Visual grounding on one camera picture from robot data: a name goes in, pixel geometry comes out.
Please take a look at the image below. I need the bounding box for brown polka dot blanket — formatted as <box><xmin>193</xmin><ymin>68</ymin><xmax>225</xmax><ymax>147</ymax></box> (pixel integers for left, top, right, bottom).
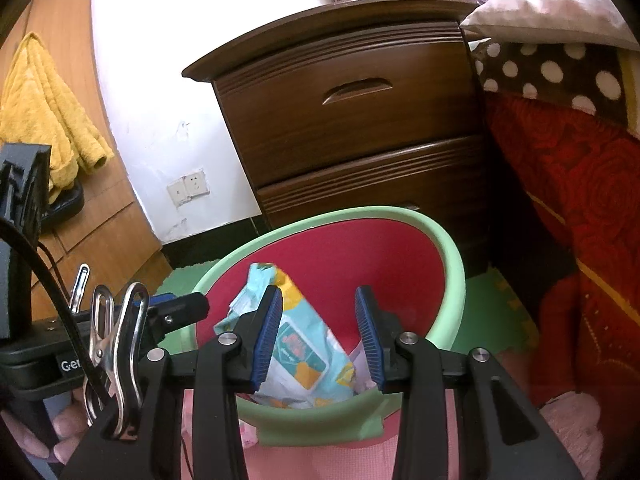
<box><xmin>470</xmin><ymin>40</ymin><xmax>640</xmax><ymax>136</ymax></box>

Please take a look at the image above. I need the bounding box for pink fluffy cloth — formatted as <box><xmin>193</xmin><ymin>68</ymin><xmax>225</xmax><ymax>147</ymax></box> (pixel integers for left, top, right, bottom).
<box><xmin>537</xmin><ymin>390</ymin><xmax>603</xmax><ymax>480</ymax></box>

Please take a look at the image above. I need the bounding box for light blue wipes pack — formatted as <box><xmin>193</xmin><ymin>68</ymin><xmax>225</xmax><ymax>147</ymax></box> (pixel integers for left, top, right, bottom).
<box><xmin>214</xmin><ymin>262</ymin><xmax>357</xmax><ymax>408</ymax></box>

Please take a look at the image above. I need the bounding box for red blanket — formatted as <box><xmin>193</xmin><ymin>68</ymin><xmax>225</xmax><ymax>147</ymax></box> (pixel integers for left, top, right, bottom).
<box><xmin>482</xmin><ymin>92</ymin><xmax>640</xmax><ymax>480</ymax></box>

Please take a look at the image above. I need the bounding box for pale pink pillow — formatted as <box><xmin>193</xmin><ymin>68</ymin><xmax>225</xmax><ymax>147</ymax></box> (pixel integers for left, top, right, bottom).
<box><xmin>459</xmin><ymin>0</ymin><xmax>640</xmax><ymax>51</ymax></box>

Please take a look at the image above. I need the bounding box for person's left hand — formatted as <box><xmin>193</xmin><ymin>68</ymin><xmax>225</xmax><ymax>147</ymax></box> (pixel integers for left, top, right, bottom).
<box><xmin>50</xmin><ymin>390</ymin><xmax>101</xmax><ymax>466</ymax></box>

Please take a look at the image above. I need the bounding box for red bin with green rim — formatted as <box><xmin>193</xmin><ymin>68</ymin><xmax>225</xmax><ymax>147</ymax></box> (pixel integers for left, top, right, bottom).
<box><xmin>187</xmin><ymin>206</ymin><xmax>468</xmax><ymax>448</ymax></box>

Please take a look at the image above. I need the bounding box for white wall socket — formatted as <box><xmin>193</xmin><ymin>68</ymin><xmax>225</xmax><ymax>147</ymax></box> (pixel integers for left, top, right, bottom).
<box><xmin>166</xmin><ymin>169</ymin><xmax>208</xmax><ymax>206</ymax></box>

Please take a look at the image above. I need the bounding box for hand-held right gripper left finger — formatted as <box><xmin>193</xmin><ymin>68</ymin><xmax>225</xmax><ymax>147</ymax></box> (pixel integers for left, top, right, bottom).
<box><xmin>60</xmin><ymin>285</ymin><xmax>285</xmax><ymax>480</ymax></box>

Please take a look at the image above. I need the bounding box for dark wooden nightstand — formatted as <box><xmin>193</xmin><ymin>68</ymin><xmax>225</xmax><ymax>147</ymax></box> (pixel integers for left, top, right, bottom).
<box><xmin>181</xmin><ymin>0</ymin><xmax>493</xmax><ymax>276</ymax></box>

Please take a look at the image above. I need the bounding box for black cable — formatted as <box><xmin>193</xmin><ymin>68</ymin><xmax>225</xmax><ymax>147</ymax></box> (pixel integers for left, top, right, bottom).
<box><xmin>0</xmin><ymin>217</ymin><xmax>113</xmax><ymax>411</ymax></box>

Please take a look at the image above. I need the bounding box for metal spring clip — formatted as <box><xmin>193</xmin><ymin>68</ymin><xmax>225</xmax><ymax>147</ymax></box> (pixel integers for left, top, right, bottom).
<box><xmin>82</xmin><ymin>282</ymin><xmax>151</xmax><ymax>441</ymax></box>
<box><xmin>67</xmin><ymin>263</ymin><xmax>92</xmax><ymax>313</ymax></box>

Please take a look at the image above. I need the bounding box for yellow towel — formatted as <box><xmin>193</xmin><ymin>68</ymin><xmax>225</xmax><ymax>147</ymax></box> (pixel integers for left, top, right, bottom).
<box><xmin>0</xmin><ymin>31</ymin><xmax>116</xmax><ymax>196</ymax></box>

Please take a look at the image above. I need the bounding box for light wooden wardrobe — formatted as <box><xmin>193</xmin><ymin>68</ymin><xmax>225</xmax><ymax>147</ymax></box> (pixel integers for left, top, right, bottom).
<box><xmin>0</xmin><ymin>0</ymin><xmax>173</xmax><ymax>321</ymax></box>

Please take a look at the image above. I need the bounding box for pink foam mat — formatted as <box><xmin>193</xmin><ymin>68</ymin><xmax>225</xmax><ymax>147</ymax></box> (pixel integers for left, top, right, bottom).
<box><xmin>180</xmin><ymin>350</ymin><xmax>551</xmax><ymax>480</ymax></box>

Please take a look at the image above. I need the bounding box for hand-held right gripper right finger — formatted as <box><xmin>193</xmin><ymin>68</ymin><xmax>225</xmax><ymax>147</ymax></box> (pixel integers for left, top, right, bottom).
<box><xmin>355</xmin><ymin>286</ymin><xmax>583</xmax><ymax>480</ymax></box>

